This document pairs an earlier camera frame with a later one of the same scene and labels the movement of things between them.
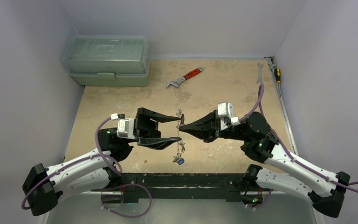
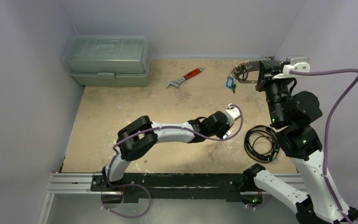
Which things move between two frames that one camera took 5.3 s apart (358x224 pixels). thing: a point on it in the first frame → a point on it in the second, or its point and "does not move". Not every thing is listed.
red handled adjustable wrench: x=177 y=82 does not move
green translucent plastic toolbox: x=108 y=60 does not move
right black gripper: x=214 y=124 → x=265 y=75
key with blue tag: x=181 y=161 → x=230 y=82
